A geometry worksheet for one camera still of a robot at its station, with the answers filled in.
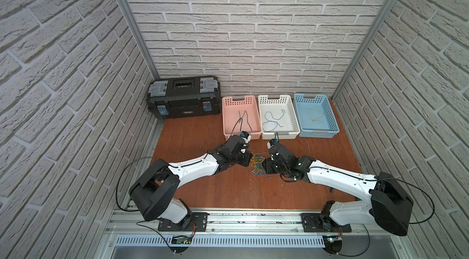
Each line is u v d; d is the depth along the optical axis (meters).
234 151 0.67
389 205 0.41
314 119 1.08
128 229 0.73
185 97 0.98
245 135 0.77
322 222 0.66
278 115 1.10
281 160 0.64
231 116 1.05
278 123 1.05
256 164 0.89
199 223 0.74
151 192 0.44
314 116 1.08
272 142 0.77
